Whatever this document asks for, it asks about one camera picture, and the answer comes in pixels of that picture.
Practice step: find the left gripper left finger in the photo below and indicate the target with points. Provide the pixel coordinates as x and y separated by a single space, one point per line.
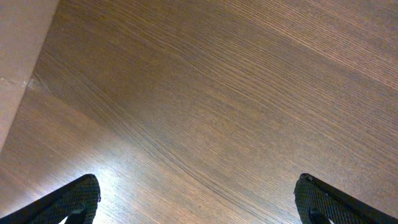
75 202

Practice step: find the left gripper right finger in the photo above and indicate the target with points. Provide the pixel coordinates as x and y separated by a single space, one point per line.
319 202

